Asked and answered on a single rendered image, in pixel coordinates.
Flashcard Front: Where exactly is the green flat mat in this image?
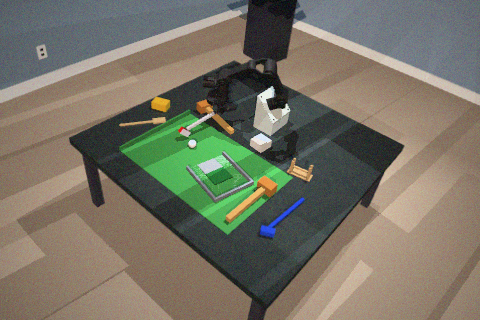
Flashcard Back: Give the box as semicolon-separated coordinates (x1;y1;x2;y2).
121;114;293;236

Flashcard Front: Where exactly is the yellow block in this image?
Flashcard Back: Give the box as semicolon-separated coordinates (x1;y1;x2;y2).
151;97;170;112

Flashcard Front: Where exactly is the wooden spoon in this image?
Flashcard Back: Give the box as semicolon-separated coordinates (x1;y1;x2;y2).
120;117;166;126

